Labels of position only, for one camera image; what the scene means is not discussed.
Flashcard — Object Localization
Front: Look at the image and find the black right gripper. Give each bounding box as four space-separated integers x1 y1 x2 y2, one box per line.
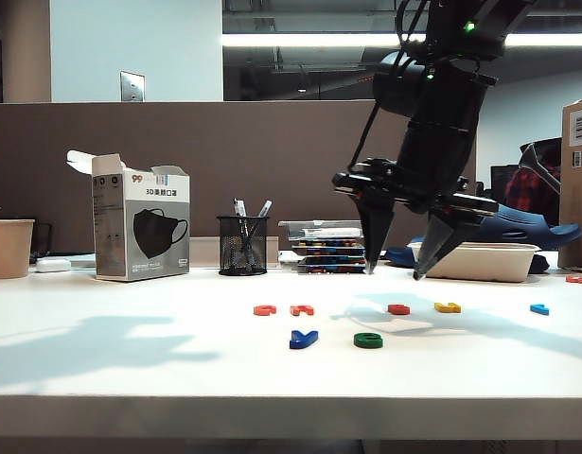
331 159 500 282

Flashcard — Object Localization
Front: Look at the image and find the green letter e magnet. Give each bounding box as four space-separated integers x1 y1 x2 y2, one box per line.
353 332 384 350

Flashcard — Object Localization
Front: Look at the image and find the dark blue letter y magnet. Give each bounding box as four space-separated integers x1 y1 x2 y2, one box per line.
289 329 320 351

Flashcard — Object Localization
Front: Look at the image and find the letter magnet case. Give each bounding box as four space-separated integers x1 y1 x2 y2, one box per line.
291 241 367 259
295 256 370 276

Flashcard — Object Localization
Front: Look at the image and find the navy blue foam slipper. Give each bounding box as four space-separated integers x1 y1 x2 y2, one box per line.
383 236 427 269
465 201 582 251

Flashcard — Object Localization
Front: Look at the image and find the beige pulp tray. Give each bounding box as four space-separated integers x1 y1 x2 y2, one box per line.
408 242 541 284

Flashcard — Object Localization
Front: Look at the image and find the clear plastic case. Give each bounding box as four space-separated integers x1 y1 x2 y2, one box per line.
277 218 367 243

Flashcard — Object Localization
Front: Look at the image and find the black monitor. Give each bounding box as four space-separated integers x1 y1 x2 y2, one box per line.
489 166 509 196

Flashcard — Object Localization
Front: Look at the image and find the black red plaid jacket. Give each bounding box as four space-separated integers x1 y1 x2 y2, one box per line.
503 138 562 227

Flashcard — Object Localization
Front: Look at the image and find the black and silver pen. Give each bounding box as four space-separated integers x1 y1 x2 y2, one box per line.
245 200 273 252
232 198 250 252

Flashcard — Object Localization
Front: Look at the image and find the brown cardboard box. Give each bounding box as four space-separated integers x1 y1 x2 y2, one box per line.
557 98 582 270

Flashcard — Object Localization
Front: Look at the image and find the black mesh pen holder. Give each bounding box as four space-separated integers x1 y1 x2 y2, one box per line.
216 216 269 278

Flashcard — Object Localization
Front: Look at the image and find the brown desk partition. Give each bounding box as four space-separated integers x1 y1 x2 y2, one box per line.
0 98 477 253

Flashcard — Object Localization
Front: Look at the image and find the grey white face mask box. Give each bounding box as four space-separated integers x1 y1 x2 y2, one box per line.
66 149 191 284

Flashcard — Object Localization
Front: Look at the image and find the small white earbud case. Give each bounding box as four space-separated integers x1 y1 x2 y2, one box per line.
35 257 73 273

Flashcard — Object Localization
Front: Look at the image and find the brown paper cup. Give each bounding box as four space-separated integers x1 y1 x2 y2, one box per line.
0 218 36 280

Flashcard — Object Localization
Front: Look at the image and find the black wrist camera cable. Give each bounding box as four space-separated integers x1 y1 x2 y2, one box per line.
346 0 432 175

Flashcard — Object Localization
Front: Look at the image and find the metal wall switch plate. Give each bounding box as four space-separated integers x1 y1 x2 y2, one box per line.
119 70 147 103

